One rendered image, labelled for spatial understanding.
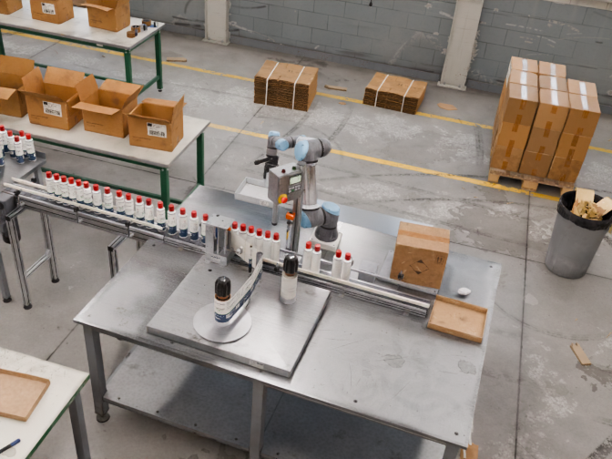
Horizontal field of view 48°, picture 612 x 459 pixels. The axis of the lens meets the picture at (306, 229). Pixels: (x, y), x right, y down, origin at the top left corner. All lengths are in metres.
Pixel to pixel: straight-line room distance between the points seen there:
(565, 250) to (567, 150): 1.37
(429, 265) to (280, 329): 0.97
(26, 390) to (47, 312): 1.66
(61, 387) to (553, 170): 5.04
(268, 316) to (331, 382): 0.52
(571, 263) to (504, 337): 1.01
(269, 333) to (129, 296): 0.83
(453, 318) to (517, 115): 3.19
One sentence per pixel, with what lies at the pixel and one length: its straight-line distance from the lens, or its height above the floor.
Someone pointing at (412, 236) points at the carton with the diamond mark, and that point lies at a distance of 4.07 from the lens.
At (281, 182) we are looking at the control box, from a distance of 3.80.
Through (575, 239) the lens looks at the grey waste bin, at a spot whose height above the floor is 0.39.
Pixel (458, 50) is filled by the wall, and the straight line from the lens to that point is 8.97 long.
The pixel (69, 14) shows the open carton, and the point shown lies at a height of 0.84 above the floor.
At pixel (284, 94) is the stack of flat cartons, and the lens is 7.91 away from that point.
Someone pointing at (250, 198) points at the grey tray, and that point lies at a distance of 4.49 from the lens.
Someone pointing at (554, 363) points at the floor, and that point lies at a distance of 5.24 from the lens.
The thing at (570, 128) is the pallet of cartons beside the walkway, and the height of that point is 0.69.
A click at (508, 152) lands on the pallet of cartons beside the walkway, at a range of 6.97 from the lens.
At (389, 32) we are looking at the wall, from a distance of 9.07.
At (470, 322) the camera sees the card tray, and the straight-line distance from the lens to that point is 4.02.
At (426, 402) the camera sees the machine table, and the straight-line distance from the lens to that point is 3.54.
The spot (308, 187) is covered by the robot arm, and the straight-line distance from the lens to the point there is 4.14.
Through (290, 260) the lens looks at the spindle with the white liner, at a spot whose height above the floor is 1.18.
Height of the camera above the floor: 3.42
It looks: 35 degrees down
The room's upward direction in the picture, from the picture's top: 6 degrees clockwise
